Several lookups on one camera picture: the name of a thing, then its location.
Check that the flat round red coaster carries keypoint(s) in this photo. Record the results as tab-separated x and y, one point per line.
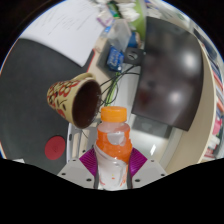
55	147

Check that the black computer monitor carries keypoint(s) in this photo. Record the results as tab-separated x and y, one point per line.
170	73

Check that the orange-capped drink bottle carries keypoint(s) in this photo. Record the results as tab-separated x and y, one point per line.
111	146

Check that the white paper sheet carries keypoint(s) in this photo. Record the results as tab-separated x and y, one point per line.
66	26

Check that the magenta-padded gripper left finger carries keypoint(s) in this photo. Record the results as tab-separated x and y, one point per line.
76	171

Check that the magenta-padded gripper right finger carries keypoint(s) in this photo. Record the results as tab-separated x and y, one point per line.
148	171

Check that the small blue box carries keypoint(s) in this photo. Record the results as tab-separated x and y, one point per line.
115	58

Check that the red-patterned beige mug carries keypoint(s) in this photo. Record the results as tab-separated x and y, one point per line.
63	96

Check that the clear plastic box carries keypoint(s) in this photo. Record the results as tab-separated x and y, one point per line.
120	35

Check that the black desk mat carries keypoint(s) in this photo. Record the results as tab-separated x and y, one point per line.
23	116

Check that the small pink box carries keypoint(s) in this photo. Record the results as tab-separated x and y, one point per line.
105	20

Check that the stack of white tissues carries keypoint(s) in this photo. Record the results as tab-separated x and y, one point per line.
128	11

